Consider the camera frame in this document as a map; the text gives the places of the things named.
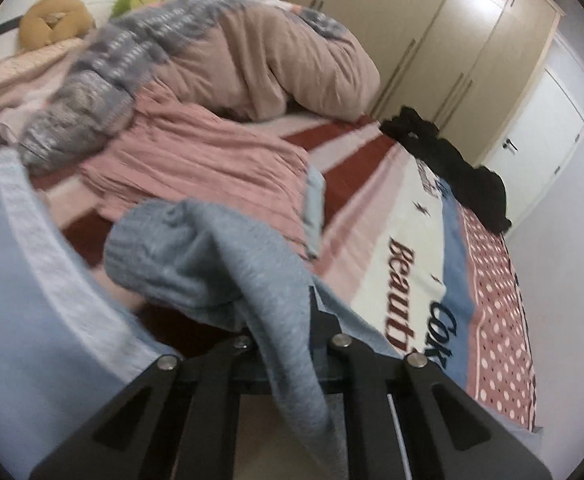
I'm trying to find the green plush toy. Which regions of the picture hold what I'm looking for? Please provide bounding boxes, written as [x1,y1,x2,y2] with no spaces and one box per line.
[112,0,167,18]

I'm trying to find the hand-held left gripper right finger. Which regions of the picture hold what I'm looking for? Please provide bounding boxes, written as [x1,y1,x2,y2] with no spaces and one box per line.
[308,285,555,480]

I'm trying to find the black garment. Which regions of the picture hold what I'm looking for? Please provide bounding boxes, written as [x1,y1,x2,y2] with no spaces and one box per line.
[452,162,513,233]
[379,106,473,171]

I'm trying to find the pink textured pillow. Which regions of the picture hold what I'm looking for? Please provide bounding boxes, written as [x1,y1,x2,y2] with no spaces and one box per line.
[0,42,90,121]

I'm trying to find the white door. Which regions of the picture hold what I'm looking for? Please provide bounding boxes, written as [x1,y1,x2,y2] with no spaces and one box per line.
[477,67,584,201]

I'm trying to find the light blue cloth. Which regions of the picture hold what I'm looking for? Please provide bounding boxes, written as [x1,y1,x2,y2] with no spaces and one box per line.
[0,115,183,461]

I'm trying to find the brown plush toy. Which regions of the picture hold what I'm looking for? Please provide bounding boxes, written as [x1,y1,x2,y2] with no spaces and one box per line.
[18,0,96,52]

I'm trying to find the printed polka dot blanket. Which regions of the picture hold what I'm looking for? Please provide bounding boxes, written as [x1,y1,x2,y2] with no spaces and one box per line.
[36,110,538,431]

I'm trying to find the beige wardrobe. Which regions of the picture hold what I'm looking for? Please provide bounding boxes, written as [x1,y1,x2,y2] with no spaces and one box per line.
[277,0,560,171]

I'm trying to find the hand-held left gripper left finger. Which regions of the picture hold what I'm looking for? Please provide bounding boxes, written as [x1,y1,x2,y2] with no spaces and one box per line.
[29,335,279,480]

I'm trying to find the pink ribbed garment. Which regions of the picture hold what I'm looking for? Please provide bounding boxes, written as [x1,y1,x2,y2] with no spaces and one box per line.
[79,80,325,261]

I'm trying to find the pink plaid quilt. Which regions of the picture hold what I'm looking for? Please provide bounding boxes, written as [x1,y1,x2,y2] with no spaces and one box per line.
[19,0,380,173]

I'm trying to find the grey-blue pants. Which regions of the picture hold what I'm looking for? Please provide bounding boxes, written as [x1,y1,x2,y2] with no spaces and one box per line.
[104,199,403,478]

